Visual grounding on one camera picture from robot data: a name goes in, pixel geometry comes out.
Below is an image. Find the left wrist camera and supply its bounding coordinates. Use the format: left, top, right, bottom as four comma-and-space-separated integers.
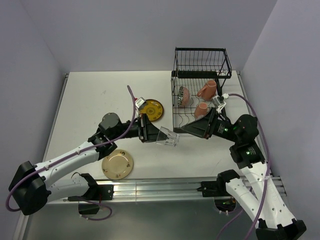
135, 97, 147, 111

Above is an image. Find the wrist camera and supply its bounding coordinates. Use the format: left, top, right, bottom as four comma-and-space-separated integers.
212, 93, 229, 114
135, 97, 147, 111

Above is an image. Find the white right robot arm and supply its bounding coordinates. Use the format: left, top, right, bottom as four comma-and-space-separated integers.
182, 108, 307, 240

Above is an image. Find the beige floral plate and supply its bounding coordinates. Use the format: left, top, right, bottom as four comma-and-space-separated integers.
101, 149, 134, 180

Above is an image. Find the black wire dish rack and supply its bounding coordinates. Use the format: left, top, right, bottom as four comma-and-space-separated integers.
170, 47, 232, 133

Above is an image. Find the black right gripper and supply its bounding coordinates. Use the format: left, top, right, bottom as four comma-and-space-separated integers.
181, 105, 240, 142

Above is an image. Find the yellow patterned plate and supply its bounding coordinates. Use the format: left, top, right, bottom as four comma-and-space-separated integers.
139, 99, 164, 122

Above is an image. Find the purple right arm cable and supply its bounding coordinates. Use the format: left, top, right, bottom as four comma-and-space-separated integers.
216, 92, 272, 240

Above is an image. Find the large pink floral mug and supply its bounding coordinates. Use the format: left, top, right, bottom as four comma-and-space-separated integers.
197, 80, 217, 102

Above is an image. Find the clear glass cup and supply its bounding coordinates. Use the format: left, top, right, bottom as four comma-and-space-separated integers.
156, 126, 180, 147

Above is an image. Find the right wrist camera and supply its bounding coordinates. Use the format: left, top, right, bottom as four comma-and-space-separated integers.
212, 93, 229, 114

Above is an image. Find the black white patterned bowl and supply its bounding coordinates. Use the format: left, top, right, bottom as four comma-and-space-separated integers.
177, 86, 190, 107

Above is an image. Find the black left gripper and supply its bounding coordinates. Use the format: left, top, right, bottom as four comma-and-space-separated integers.
110, 113, 168, 143

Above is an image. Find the small pink cup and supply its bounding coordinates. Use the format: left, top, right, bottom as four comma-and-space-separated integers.
194, 102, 209, 120

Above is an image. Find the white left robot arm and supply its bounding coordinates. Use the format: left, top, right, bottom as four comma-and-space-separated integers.
5, 112, 160, 216

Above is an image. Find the aluminium mounting rail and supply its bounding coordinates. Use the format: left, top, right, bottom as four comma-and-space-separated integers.
47, 174, 287, 205

